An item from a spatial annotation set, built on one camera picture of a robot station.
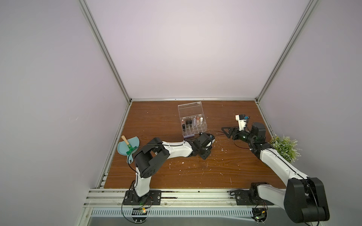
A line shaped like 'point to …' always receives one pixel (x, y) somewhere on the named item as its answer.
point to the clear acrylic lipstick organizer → (187, 111)
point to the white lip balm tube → (201, 119)
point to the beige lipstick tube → (194, 122)
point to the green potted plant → (285, 147)
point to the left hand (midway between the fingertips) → (209, 151)
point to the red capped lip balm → (198, 118)
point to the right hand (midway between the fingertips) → (227, 125)
